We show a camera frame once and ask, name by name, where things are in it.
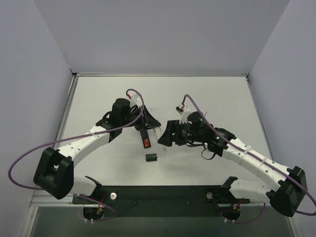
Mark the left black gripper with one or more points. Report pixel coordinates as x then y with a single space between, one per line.
145 126

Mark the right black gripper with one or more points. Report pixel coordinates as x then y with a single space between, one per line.
177 132

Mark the black remote control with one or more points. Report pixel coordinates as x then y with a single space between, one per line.
144 135

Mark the black battery cover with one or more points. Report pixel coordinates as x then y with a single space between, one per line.
151 157

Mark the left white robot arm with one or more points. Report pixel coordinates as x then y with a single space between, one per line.
55 172

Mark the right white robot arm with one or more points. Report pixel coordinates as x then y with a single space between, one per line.
280 186

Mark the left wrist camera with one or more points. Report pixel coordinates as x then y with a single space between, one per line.
134 97

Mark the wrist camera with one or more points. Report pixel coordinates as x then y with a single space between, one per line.
184 112
134 97

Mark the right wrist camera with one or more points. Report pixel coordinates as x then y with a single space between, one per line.
184 112

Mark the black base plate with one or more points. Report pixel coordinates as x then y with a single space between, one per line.
166 201

